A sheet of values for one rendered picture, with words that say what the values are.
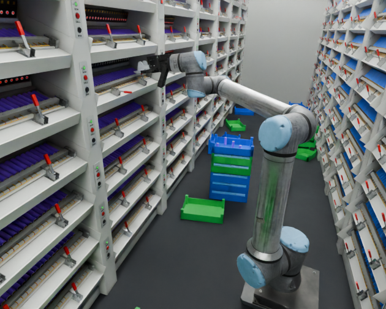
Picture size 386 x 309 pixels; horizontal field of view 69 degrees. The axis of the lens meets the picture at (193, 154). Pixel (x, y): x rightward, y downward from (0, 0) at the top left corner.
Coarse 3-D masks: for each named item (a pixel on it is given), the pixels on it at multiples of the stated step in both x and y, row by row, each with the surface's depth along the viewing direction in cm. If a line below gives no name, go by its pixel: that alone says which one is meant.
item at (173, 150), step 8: (184, 128) 247; (176, 136) 235; (184, 136) 242; (192, 136) 248; (168, 144) 219; (176, 144) 227; (184, 144) 232; (168, 152) 212; (176, 152) 216; (168, 160) 203
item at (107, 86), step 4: (128, 76) 144; (132, 76) 146; (136, 76) 149; (140, 76) 154; (144, 76) 156; (116, 80) 133; (120, 80) 135; (124, 80) 138; (128, 80) 142; (104, 84) 124; (108, 84) 126; (112, 84) 128; (116, 84) 132; (120, 84) 135; (96, 88) 117; (100, 88) 120; (104, 88) 123; (108, 88) 126; (96, 92) 117; (100, 92) 119; (104, 92) 121
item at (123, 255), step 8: (176, 184) 238; (168, 192) 221; (152, 216) 195; (144, 224) 184; (136, 240) 175; (128, 248) 166; (120, 256) 158; (120, 264) 159; (96, 288) 138; (96, 296) 139; (88, 304) 133
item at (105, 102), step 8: (112, 64) 144; (120, 64) 151; (136, 64) 162; (136, 80) 150; (152, 80) 159; (128, 88) 136; (136, 88) 140; (144, 88) 146; (152, 88) 157; (96, 96) 108; (104, 96) 119; (112, 96) 122; (120, 96) 125; (128, 96) 133; (136, 96) 142; (96, 104) 109; (104, 104) 115; (112, 104) 121; (120, 104) 129
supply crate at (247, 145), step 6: (216, 138) 220; (222, 138) 221; (228, 138) 220; (252, 138) 215; (222, 144) 221; (228, 144) 222; (240, 144) 221; (246, 144) 220; (252, 144) 210; (216, 150) 205; (222, 150) 204; (228, 150) 203; (234, 150) 203; (240, 150) 202; (246, 150) 201; (252, 150) 200; (252, 156) 202
